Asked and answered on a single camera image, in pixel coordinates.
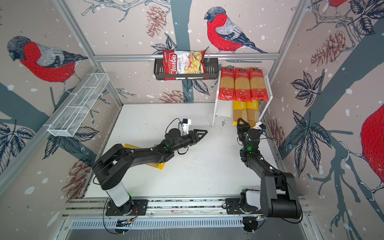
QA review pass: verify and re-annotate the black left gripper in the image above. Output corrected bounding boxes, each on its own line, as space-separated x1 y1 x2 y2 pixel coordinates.
171 129 207 153

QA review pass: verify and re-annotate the yellow pasta bag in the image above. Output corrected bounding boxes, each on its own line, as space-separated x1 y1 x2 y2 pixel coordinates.
233 101 248 126
124 144 165 170
246 100 260 127

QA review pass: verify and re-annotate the red spaghetti bag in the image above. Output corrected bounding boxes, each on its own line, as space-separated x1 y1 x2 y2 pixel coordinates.
218 67 235 101
235 68 252 103
249 68 269 102

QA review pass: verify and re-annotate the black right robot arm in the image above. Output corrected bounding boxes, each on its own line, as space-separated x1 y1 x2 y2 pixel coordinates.
237 118 303 221

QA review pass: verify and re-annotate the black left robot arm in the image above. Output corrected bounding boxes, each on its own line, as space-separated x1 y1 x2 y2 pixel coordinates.
92 129 208 216

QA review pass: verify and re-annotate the white two-tier shelf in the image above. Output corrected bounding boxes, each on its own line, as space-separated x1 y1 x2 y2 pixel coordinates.
211 75 274 128

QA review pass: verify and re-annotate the red cassava chips bag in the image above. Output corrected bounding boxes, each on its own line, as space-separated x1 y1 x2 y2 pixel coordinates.
163 50 207 75

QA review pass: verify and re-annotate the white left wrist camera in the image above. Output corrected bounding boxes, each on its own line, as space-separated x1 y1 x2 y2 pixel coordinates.
180 119 192 135

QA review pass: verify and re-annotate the black wire wall basket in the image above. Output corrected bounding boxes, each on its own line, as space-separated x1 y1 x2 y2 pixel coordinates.
154 58 219 81

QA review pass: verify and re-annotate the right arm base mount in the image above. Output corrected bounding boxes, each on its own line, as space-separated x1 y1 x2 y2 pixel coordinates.
222 189 263 215

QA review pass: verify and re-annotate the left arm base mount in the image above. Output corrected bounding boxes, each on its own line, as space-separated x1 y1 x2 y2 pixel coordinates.
105 199 149 217

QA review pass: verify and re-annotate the white wire mesh basket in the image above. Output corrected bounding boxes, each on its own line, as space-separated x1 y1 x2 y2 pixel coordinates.
48 73 110 137

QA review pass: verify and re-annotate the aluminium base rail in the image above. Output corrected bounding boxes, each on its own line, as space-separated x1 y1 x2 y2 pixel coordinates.
61 194 311 220

